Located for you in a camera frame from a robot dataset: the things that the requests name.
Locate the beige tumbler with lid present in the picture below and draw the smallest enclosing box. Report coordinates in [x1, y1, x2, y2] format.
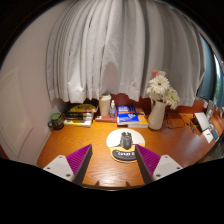
[98, 93, 112, 118]

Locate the black cable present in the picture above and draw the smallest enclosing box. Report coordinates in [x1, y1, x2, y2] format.
[165, 113, 194, 132]

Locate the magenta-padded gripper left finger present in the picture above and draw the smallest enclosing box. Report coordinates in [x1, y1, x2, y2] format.
[43, 143, 94, 185]

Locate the white pleated curtain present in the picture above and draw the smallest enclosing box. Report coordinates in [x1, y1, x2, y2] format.
[45, 0, 207, 108]

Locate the blue book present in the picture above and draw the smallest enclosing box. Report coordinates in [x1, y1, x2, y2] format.
[116, 105, 140, 126]

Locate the yellow and black book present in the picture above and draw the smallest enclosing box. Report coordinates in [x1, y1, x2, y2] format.
[66, 103, 98, 114]

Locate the dark green mug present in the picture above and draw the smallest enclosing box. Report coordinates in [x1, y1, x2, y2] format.
[47, 112, 65, 131]

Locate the white flower bouquet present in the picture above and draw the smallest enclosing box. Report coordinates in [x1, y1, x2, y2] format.
[145, 69, 181, 111]

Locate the window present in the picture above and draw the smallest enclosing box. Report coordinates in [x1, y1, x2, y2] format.
[196, 33, 224, 108]

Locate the orange book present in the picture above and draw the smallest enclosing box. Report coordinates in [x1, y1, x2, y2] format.
[128, 107, 150, 129]

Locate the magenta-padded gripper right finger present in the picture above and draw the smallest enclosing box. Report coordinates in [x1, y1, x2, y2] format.
[134, 144, 184, 185]

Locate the white pitcher vase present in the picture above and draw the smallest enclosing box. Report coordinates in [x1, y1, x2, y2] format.
[147, 99, 167, 131]

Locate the red-brown book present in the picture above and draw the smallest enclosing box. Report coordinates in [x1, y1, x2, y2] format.
[94, 114, 118, 123]

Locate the white tablet device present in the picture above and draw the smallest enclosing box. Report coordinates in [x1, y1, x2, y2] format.
[193, 111, 212, 133]

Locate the grey black computer mouse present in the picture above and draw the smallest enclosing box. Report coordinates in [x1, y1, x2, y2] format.
[119, 131, 134, 150]

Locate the clear spray bottle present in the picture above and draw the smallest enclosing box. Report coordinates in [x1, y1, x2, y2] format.
[109, 99, 117, 119]

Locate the yellow and white book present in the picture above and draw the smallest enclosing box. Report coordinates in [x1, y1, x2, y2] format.
[63, 118, 93, 128]

